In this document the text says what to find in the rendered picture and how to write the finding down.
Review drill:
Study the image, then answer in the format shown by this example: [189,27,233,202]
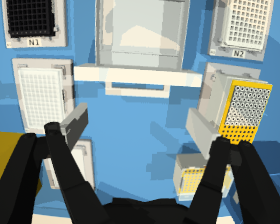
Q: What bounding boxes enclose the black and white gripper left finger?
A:
[0,102,115,224]

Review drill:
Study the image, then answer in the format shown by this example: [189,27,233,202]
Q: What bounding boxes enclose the dark blue open bin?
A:
[222,141,280,224]

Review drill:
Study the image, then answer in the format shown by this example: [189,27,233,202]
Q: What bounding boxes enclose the yellow open-top bin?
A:
[0,132,42,196]

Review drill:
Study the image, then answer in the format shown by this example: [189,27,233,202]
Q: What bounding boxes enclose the blue work mat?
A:
[0,0,280,218]

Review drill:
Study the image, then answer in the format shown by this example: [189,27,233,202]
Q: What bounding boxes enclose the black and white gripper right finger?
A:
[182,108,280,224]

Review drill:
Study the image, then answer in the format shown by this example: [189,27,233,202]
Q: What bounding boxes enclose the beige rectangular plate with corner posts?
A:
[2,0,68,48]

